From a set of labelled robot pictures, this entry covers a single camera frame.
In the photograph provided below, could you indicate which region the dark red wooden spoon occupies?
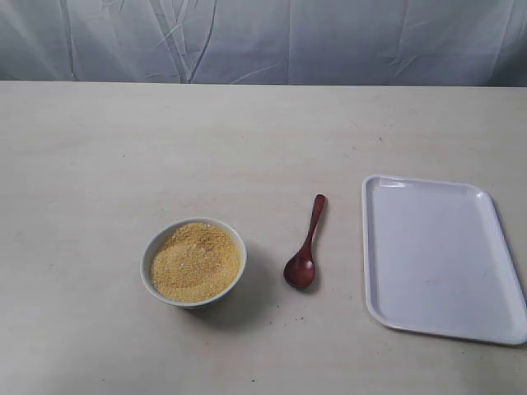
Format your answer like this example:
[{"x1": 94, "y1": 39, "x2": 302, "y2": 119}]
[{"x1": 283, "y1": 194, "x2": 326, "y2": 290}]

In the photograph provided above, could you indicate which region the brown ground food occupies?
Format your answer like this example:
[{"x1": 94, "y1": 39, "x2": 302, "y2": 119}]
[{"x1": 150, "y1": 222, "x2": 240, "y2": 303}]

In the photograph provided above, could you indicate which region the white ceramic bowl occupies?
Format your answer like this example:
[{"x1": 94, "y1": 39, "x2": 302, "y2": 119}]
[{"x1": 140, "y1": 217, "x2": 247, "y2": 309}]

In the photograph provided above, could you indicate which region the white rectangular plastic tray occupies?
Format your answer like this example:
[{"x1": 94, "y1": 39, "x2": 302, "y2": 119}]
[{"x1": 361, "y1": 175, "x2": 526, "y2": 346}]

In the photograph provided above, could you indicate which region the white fabric backdrop curtain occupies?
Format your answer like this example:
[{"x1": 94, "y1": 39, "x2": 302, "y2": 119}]
[{"x1": 1, "y1": 1, "x2": 526, "y2": 86}]

